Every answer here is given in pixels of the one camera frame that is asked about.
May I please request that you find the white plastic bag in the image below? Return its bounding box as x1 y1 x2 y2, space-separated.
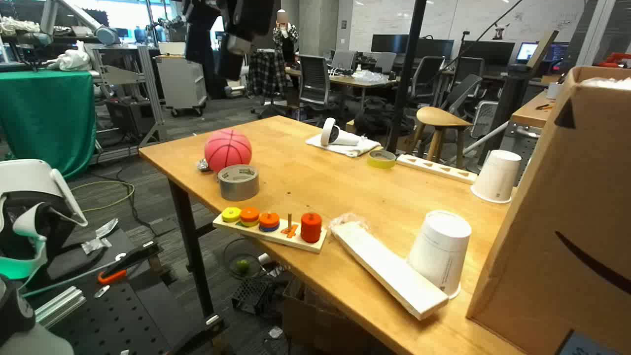
581 74 631 90

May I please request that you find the pink basketball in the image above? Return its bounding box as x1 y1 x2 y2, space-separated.
204 127 255 173

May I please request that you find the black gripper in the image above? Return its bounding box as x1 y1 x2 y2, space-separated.
218 0 279 82

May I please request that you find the orange stacking ring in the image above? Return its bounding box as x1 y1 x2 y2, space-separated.
237 204 263 228

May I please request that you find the yellow stacking ring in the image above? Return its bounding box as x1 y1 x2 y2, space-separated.
220 204 243 224

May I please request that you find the large cardboard box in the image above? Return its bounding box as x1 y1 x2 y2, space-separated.
466 64 631 355

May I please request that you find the wooden peg strip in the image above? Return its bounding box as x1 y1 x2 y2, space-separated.
397 151 480 185

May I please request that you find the wooden ring stacking board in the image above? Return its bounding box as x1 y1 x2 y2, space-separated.
212 206 330 254

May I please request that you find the black office chair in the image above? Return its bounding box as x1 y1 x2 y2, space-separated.
450 54 488 114
299 53 334 110
413 54 450 100

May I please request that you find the white rolling cabinet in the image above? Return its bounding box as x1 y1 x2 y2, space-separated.
155 54 210 116

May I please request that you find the red-orange ring stack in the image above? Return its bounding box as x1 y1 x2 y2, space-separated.
301 210 324 244

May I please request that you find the orange ring over blue ring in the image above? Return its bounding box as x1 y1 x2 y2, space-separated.
257 208 283 234

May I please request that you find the white foam block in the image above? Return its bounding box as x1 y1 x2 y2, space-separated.
328 212 452 323

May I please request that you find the green cloth cover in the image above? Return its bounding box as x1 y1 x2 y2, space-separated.
0 68 99 181

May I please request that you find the lit computer screen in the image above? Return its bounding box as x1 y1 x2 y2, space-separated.
513 39 571 66

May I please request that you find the dark computer monitor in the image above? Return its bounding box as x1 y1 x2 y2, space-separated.
460 39 517 66
372 33 456 64

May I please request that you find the wooden office desk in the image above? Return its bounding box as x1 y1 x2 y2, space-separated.
289 64 403 94

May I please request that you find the standing person in background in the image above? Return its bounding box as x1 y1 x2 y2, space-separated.
247 7 302 100

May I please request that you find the wooden stool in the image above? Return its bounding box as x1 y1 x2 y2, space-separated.
411 104 474 165

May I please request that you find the orange-handled tool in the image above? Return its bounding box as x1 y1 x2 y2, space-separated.
97 266 131 285

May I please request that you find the white paper cup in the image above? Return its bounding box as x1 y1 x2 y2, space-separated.
470 147 523 204
407 208 474 299

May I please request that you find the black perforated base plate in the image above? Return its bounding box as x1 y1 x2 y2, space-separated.
38 224 220 355

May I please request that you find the black vertical pole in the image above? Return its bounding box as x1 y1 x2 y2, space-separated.
385 0 431 153

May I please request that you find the grey duct tape roll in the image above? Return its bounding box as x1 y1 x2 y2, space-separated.
218 163 261 202

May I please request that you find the grey office chair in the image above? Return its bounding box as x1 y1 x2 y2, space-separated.
470 98 502 139

